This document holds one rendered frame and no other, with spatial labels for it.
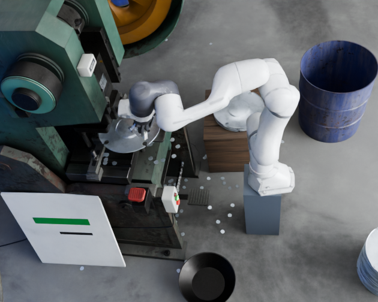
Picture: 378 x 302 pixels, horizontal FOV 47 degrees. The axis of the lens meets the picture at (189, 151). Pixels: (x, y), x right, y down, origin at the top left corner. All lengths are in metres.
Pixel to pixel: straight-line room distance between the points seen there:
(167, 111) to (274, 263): 1.26
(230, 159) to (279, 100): 1.10
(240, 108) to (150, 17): 0.83
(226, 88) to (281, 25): 2.16
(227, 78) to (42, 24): 0.61
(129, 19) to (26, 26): 0.68
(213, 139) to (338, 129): 0.77
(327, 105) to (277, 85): 1.02
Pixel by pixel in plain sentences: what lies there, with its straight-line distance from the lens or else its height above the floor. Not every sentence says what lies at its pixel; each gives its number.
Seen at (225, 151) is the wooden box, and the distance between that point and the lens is 2.53.
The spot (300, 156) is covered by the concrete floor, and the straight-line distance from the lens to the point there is 2.79.
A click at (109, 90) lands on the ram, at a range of 1.90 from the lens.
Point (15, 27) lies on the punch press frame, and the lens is 1.50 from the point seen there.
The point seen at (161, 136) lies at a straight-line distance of 1.95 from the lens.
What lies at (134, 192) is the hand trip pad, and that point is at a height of 0.76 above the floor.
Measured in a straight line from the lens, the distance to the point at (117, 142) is 1.98.
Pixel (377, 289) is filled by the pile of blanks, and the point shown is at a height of 0.08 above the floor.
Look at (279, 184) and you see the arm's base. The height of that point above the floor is 0.49.
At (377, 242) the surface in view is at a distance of 2.30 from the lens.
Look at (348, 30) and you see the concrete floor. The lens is 3.60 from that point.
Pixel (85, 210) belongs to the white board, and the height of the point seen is 0.48.
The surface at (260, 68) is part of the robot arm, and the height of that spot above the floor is 1.23.
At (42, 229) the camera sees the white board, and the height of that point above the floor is 0.31.
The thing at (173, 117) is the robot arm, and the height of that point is 1.19.
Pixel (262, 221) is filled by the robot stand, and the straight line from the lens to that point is 2.37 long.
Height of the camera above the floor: 2.30
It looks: 54 degrees down
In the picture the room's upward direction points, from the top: 14 degrees counter-clockwise
